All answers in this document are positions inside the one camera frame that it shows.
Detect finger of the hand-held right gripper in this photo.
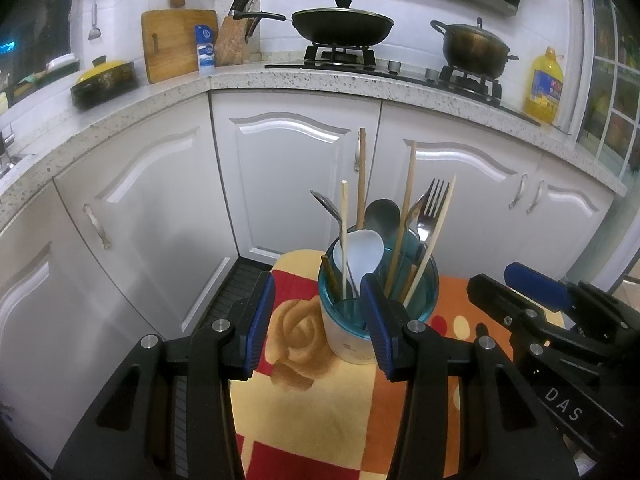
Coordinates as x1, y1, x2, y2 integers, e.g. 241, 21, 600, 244
504, 262, 576, 313
466, 273, 566, 346

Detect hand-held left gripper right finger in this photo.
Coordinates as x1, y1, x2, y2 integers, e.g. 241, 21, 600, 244
360, 272, 581, 480

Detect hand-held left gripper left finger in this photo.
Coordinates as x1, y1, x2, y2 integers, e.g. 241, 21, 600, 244
52, 271, 277, 480

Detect blue and white utensil holder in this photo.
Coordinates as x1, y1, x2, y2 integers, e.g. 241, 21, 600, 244
318, 237, 440, 366

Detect white ceramic spoon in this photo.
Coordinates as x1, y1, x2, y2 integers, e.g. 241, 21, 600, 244
332, 229, 386, 301

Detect black ribbed floor mat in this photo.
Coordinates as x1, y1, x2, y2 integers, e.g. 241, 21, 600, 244
192, 256, 281, 341

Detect white cabinet door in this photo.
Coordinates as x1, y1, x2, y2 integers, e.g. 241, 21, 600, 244
372, 102, 543, 281
52, 95, 241, 341
207, 91, 383, 266
520, 152, 616, 286
0, 180, 166, 466

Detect floral table mat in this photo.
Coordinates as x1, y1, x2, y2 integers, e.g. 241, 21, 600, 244
227, 249, 551, 480

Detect white grid window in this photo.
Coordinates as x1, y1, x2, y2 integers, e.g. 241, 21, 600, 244
577, 0, 640, 183

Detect yellow oil bottle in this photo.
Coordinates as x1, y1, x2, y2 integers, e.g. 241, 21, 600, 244
523, 46, 565, 125

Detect brass pot with lid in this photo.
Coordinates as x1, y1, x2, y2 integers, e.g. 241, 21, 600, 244
430, 17, 520, 80

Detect speckled kitchen countertop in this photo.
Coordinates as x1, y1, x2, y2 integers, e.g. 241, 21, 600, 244
0, 60, 628, 221

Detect black gas stove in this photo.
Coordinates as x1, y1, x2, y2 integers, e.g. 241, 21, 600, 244
264, 44, 543, 127

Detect blue and white packet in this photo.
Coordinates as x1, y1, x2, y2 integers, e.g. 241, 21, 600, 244
195, 24, 217, 77

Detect wooden knife block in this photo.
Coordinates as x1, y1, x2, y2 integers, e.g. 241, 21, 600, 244
214, 0, 261, 67

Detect black casserole with yellow lid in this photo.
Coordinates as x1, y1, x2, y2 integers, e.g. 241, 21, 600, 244
70, 56, 137, 109

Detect black wok with lid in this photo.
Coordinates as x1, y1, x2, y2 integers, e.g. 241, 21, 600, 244
232, 0, 395, 46

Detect wooden cutting board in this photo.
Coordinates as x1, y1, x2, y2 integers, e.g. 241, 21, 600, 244
141, 9, 219, 85

